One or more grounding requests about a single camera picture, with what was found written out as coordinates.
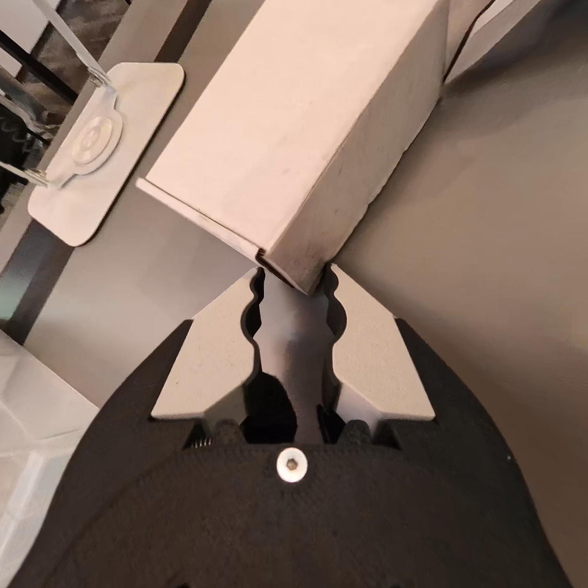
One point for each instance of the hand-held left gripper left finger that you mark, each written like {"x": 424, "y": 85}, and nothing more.
{"x": 202, "y": 367}

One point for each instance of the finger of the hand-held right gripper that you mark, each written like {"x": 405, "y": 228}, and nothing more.
{"x": 500, "y": 23}
{"x": 464, "y": 23}

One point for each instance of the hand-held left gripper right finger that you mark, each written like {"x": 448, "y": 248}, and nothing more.
{"x": 381, "y": 367}

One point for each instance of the white cardboard box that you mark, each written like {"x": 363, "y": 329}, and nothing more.
{"x": 275, "y": 138}

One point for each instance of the clear plastic container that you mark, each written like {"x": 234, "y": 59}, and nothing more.
{"x": 27, "y": 413}

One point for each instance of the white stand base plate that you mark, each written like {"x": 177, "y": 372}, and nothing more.
{"x": 138, "y": 138}

